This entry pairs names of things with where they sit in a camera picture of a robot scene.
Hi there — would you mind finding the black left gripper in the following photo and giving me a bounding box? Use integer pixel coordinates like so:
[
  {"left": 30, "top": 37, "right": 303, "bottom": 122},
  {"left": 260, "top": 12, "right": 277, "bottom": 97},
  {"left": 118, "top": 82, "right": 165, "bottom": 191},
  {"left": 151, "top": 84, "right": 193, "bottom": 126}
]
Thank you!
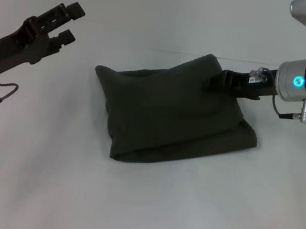
[{"left": 0, "top": 0, "right": 88, "bottom": 88}]

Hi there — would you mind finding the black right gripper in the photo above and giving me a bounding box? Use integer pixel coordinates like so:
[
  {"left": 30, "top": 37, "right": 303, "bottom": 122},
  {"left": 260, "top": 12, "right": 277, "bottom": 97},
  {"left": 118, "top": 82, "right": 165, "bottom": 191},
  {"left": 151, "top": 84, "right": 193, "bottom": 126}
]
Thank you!
[{"left": 201, "top": 58, "right": 283, "bottom": 105}]

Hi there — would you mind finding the dark green FREE t-shirt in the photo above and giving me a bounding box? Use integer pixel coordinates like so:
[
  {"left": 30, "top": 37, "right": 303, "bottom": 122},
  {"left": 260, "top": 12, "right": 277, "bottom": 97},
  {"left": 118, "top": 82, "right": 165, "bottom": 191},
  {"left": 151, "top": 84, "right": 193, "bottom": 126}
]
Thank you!
[{"left": 82, "top": 37, "right": 271, "bottom": 182}]

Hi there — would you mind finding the clear network cable plug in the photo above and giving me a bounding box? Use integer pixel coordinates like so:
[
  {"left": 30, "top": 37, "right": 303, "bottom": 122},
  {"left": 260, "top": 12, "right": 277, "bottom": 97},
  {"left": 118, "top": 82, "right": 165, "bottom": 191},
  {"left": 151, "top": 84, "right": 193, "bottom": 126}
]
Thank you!
[{"left": 248, "top": 65, "right": 270, "bottom": 85}]

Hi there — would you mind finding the right arm connector cable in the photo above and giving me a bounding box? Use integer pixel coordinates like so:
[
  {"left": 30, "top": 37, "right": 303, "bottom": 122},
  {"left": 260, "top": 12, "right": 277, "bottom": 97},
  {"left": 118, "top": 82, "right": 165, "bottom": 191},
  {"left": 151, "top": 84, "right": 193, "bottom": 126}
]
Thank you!
[{"left": 269, "top": 93, "right": 306, "bottom": 125}]

